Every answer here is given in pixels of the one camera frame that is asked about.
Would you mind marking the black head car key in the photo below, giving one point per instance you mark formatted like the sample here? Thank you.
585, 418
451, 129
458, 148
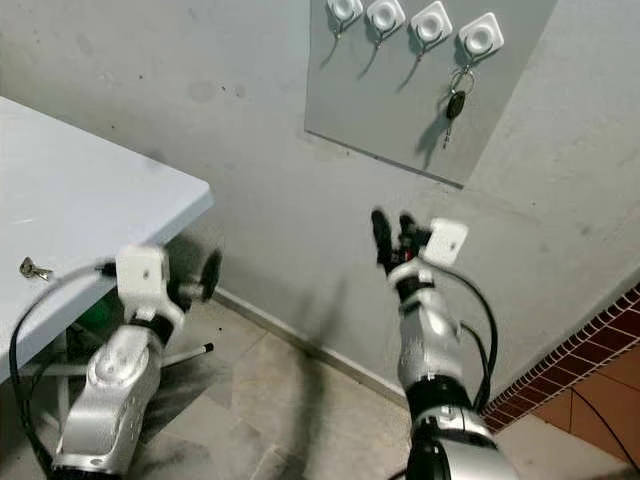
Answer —
456, 103

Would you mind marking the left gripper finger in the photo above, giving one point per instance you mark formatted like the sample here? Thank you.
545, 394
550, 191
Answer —
212, 275

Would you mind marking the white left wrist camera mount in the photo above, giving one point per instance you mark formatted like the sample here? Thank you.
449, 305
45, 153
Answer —
142, 275

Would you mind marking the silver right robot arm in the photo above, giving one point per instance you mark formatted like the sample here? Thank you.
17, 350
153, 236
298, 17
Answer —
430, 350

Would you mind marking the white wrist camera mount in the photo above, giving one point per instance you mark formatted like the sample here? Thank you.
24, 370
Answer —
448, 242
142, 275

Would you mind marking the white square wall hook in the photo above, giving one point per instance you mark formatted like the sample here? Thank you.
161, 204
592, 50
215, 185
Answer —
386, 13
345, 8
432, 22
481, 36

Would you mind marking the grey wall board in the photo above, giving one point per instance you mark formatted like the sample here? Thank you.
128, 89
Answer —
380, 110

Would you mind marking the green object under table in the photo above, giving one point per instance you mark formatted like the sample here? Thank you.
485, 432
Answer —
95, 315

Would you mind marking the white plastic folding table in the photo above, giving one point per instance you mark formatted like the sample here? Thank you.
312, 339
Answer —
80, 180

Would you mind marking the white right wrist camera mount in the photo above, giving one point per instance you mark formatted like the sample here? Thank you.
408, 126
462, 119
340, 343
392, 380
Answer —
448, 242

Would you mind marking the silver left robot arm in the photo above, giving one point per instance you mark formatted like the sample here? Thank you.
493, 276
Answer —
110, 380

